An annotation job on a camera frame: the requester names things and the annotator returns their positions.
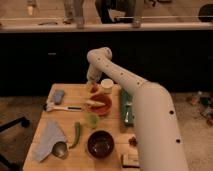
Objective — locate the green chili pepper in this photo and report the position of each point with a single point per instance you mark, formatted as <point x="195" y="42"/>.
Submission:
<point x="77" y="126"/>

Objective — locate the green plastic tray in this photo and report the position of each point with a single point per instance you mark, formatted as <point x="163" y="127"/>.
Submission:
<point x="125" y="108"/>

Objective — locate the small wooden block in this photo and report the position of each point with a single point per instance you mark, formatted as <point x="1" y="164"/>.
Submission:
<point x="129" y="161"/>

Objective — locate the white plastic cup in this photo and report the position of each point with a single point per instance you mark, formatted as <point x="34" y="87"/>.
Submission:
<point x="107" y="85"/>

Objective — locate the blue sponge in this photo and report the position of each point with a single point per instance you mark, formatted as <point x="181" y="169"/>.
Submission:
<point x="58" y="97"/>

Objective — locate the banana slice in bowl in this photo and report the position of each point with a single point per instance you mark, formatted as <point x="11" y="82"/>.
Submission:
<point x="93" y="103"/>

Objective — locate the metal ladle spoon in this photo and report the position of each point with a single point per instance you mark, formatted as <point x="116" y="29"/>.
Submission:
<point x="60" y="150"/>

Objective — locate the white handled spatula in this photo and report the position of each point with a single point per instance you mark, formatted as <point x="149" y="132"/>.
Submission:
<point x="51" y="106"/>

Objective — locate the grey folded cloth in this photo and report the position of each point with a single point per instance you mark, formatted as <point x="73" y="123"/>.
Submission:
<point x="51" y="134"/>

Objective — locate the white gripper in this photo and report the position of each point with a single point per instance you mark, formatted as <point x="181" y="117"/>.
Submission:
<point x="93" y="74"/>

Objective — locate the green plastic cup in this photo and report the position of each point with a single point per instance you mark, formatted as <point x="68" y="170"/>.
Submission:
<point x="91" y="120"/>

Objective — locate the dark brown bowl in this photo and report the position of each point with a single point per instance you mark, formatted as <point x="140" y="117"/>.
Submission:
<point x="100" y="144"/>

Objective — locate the orange plastic bowl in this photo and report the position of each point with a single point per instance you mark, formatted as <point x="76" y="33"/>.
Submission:
<point x="101" y="111"/>

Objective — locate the bunch of red grapes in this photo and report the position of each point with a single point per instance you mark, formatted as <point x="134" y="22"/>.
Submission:
<point x="132" y="141"/>

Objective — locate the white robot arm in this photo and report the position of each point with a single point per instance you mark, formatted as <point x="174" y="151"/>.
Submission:
<point x="159" y="143"/>

